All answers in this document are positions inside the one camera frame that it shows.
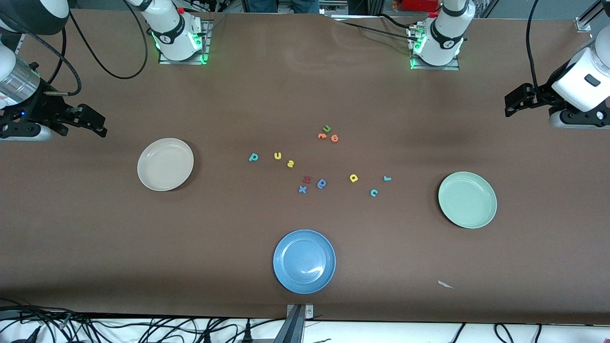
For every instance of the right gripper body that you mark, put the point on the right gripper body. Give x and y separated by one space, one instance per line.
42 105

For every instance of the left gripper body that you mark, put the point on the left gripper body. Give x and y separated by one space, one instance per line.
542 97

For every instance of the teal letter d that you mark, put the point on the teal letter d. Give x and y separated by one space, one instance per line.
253 157

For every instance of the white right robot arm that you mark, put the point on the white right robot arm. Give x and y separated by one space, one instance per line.
174 28

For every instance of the beige round plate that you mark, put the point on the beige round plate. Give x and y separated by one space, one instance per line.
165 164

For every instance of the pale green round plate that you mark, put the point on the pale green round plate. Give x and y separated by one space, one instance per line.
467 200

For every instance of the red box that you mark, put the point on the red box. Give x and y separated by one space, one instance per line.
419 5

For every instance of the white paper scrap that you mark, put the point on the white paper scrap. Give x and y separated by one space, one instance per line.
445 284

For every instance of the blue letter a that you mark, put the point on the blue letter a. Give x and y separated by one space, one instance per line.
324 184

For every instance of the grey background equipment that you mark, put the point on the grey background equipment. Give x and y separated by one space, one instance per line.
333 7

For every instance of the person legs in jeans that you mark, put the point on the person legs in jeans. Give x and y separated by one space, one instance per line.
281 5

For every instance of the blue round plate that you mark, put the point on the blue round plate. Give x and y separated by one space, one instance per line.
304 261

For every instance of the aluminium frame profile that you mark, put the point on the aluminium frame profile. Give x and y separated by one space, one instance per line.
587 20
20 44

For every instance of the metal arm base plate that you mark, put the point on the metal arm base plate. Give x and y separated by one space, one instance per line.
167 61
450 68

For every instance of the dark metal post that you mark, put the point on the dark metal post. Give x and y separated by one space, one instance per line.
291 329

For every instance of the silver bracket plate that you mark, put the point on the silver bracket plate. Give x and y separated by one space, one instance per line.
310 312

